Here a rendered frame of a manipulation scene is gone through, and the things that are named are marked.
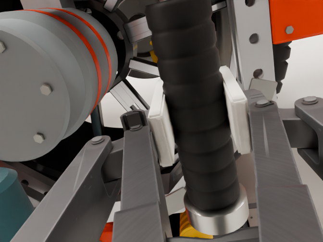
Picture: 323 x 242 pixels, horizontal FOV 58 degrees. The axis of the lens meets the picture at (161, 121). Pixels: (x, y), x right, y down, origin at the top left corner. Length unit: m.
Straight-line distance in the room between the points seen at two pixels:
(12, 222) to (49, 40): 0.24
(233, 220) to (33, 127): 0.19
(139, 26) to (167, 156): 0.36
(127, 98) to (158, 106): 0.36
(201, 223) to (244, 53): 0.24
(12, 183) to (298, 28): 0.40
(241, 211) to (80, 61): 0.20
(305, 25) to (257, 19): 0.06
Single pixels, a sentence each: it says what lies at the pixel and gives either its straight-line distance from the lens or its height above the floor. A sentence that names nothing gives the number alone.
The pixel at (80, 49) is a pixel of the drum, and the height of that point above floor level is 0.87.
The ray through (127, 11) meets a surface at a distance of 0.84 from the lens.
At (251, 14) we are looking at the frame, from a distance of 0.38.
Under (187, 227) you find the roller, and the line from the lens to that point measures 0.53.
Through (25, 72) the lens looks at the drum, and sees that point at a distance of 0.27.
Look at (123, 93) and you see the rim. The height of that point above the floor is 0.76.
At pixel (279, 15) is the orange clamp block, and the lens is 0.39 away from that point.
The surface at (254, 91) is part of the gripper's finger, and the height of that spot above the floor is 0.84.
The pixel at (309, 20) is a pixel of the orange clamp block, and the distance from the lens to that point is 0.40.
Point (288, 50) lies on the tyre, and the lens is 0.49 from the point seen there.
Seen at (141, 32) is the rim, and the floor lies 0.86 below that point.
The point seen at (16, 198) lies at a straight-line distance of 0.42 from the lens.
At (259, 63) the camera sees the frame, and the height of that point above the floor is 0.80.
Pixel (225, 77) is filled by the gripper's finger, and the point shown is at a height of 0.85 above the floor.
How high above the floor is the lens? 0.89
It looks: 22 degrees down
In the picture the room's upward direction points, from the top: 14 degrees counter-clockwise
